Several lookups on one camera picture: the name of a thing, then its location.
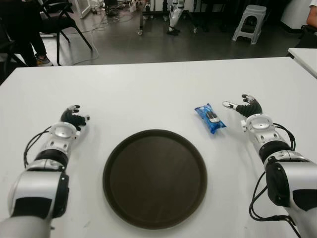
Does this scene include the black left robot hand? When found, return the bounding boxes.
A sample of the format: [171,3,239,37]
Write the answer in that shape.
[60,105,91,131]

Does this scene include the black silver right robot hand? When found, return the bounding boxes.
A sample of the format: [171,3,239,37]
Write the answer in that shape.
[222,93,263,118]

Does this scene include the blue Oreo packet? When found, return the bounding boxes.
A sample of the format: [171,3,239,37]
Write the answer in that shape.
[194,103,228,134]

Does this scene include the white side table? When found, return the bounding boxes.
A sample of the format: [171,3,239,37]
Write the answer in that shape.
[287,47,317,80]

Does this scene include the black office chair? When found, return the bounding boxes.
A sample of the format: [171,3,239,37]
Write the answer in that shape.
[294,24,317,49]

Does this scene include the black folding chair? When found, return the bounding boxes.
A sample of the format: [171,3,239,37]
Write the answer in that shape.
[37,0,94,66]
[0,14,28,85]

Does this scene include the grey plastic stool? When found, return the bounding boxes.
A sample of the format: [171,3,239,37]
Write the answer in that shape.
[232,4,267,45]

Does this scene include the round dark brown tray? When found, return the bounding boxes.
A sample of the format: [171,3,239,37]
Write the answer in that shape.
[102,128,208,230]

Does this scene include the standing person in black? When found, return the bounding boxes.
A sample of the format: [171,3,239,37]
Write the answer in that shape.
[0,0,54,67]

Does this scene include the white framed panel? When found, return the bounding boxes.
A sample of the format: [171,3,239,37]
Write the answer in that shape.
[74,0,94,18]

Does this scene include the seated person in white shirt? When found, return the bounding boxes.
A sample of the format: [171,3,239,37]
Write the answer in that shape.
[306,0,317,27]

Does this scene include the white humanoid robot leg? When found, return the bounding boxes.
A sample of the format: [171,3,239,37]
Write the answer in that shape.
[166,0,187,36]

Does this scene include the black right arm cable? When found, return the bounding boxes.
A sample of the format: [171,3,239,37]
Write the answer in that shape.
[249,122,298,221]

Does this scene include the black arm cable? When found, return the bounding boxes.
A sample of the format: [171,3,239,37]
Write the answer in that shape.
[249,122,298,221]
[24,125,54,169]

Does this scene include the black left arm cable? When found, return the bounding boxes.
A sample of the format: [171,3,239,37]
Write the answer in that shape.
[24,125,54,169]

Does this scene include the white floor cable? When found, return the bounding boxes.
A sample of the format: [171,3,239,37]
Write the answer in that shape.
[63,12,117,65]

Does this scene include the tangled floor cables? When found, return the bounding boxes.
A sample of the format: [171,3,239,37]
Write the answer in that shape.
[99,6,139,27]

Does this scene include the black wheeled metal frame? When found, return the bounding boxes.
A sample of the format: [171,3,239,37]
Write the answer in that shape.
[135,0,199,35]

